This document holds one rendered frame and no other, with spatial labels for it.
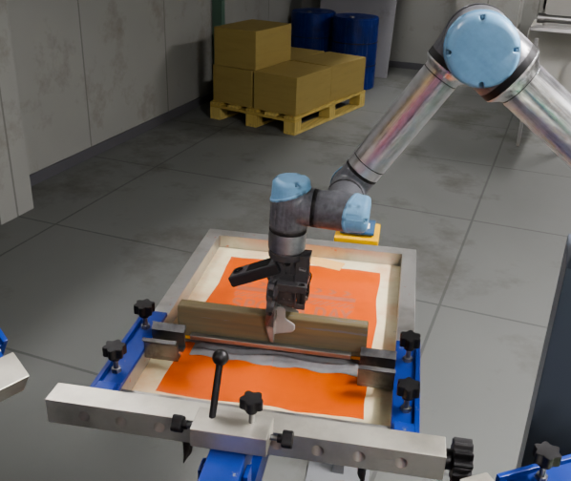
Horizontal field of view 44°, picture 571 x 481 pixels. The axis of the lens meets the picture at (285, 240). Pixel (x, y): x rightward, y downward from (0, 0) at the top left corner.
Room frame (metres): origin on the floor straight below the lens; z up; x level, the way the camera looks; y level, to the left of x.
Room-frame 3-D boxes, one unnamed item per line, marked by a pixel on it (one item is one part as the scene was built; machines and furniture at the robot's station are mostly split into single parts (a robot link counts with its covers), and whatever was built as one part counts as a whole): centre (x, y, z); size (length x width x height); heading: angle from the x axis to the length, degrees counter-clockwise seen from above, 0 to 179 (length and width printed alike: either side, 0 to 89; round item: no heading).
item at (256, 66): (6.86, -0.01, 0.42); 1.51 x 1.19 x 0.85; 159
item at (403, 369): (1.10, -0.24, 0.97); 0.30 x 0.05 x 0.07; 171
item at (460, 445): (0.88, -0.28, 1.02); 0.07 x 0.06 x 0.07; 171
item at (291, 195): (1.26, -0.01, 1.30); 0.09 x 0.08 x 0.11; 80
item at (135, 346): (1.19, 0.31, 0.97); 0.30 x 0.05 x 0.07; 171
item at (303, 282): (1.26, -0.01, 1.14); 0.09 x 0.08 x 0.12; 81
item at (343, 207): (1.26, -0.11, 1.30); 0.11 x 0.11 x 0.08; 80
